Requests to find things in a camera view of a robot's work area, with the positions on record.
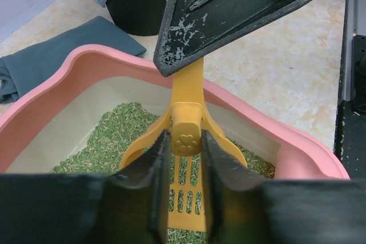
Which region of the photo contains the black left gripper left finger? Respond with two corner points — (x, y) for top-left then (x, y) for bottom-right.
(1, 130), (171, 243)

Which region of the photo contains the green cat litter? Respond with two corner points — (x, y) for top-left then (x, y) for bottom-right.
(53, 102), (275, 243)

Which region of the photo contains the black metal base rail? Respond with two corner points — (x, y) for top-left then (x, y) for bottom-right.
(334, 0), (365, 178)

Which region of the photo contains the folded grey-blue cloth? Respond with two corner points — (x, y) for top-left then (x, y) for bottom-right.
(0, 15), (147, 104)

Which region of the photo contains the pink litter box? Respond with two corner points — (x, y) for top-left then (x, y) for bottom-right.
(1, 45), (348, 179)

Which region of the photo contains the black trash bin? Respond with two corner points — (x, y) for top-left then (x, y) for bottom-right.
(106, 0), (166, 36)

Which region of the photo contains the yellow plastic litter scoop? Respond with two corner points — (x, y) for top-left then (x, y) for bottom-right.
(120, 58), (246, 231)

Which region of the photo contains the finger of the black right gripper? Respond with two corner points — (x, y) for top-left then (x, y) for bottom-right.
(153, 0), (312, 77)

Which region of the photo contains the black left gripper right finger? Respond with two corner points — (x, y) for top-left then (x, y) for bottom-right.
(201, 130), (365, 243)

